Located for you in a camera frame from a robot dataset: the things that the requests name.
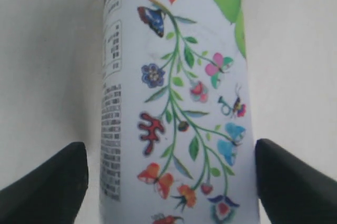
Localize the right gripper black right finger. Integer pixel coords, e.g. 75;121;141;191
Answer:
254;139;336;223

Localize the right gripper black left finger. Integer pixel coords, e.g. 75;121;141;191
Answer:
1;142;88;223

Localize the clear bottle floral white label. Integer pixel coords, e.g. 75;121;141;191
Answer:
100;0;260;223

